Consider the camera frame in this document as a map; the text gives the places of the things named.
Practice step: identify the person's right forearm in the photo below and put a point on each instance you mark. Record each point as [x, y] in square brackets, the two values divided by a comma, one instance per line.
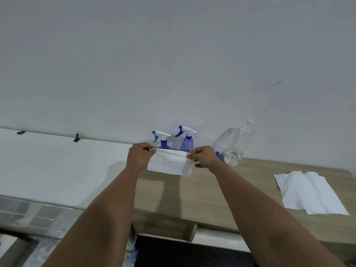
[267, 219]

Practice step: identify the person's right hand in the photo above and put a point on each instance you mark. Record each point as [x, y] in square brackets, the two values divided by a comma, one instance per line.
[205, 157]

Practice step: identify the steel sink edge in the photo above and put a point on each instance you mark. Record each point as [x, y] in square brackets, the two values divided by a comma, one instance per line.
[36, 216]

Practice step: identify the small blue spray bottle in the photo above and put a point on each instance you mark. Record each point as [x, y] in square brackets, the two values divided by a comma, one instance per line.
[163, 141]

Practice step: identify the person's left forearm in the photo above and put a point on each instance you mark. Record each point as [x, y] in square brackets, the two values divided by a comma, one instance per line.
[100, 219]

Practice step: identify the blue bottle cap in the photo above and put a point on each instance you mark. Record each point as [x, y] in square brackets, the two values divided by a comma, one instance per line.
[219, 156]

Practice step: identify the clear plastic water bottle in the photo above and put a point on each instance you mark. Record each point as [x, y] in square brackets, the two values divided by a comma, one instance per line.
[236, 143]

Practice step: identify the unfolded white paper towel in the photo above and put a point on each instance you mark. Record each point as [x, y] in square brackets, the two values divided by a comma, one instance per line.
[310, 193]

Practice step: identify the white counter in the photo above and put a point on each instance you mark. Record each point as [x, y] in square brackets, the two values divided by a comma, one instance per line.
[61, 166]

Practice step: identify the person's right thumb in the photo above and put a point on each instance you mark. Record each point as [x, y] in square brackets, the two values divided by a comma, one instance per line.
[192, 155]

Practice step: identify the tall blue spray bottle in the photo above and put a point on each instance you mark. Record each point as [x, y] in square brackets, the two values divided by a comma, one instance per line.
[187, 140]

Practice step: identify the person's left hand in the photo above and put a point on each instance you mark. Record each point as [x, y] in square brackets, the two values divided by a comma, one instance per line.
[137, 157]

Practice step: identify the person's left thumb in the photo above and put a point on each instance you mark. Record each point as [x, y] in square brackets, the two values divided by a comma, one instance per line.
[150, 147]

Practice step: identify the white paper towel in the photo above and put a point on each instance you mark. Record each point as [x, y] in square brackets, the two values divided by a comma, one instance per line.
[170, 163]
[310, 193]

